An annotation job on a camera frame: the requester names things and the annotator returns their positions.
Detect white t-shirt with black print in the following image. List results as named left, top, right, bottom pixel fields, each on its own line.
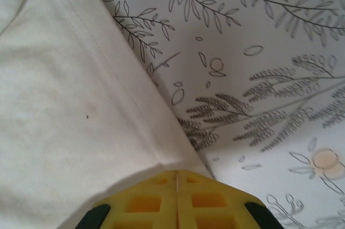
left=0, top=0, right=216, bottom=229

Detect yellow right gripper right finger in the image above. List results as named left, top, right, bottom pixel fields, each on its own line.
left=177, top=169, right=274, bottom=229

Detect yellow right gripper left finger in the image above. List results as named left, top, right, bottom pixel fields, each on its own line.
left=81, top=169, right=179, bottom=229

